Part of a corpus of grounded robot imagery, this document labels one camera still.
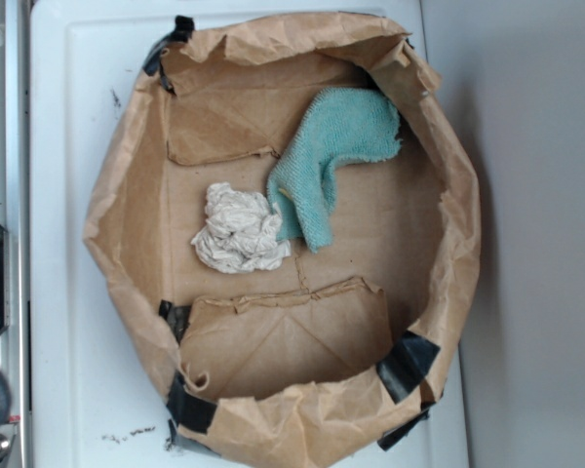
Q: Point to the crumpled white paper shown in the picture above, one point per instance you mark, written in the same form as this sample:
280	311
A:
240	232

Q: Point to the brown paper bag bin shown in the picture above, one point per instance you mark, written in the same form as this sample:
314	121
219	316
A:
335	350

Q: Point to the teal microfiber cloth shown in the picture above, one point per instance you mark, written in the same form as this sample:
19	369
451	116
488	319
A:
341	127

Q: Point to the aluminium frame rail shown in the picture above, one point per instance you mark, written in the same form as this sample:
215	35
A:
15	418

